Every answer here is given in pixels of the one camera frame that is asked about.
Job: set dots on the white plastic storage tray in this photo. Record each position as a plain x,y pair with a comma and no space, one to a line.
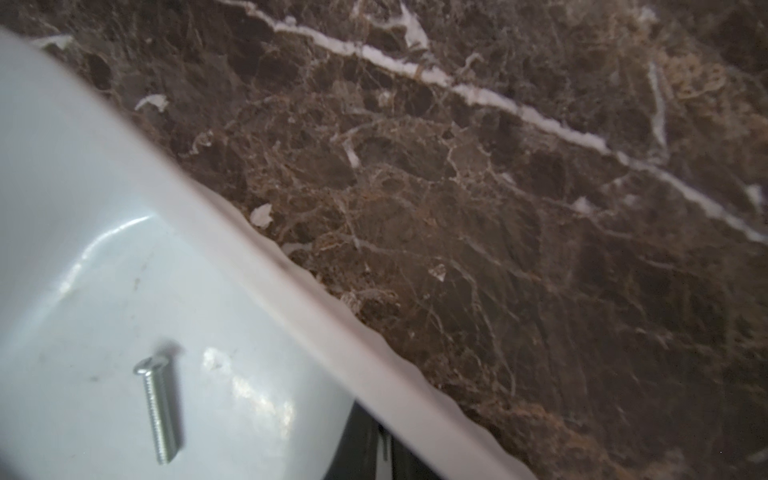
110,254

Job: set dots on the silver screw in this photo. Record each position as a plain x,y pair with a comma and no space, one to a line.
152,371

